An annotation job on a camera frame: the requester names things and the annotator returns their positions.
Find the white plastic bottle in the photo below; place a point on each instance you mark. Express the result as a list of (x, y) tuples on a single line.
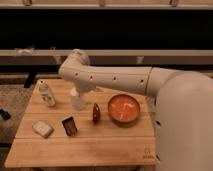
[(46, 94)]

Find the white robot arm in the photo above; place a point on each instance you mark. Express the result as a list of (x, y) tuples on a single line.
[(183, 112)]

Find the small black floor object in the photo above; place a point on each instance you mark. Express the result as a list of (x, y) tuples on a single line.
[(4, 114)]

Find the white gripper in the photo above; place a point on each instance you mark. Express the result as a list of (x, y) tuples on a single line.
[(77, 100)]

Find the orange ceramic bowl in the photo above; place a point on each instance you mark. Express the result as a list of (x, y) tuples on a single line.
[(123, 109)]

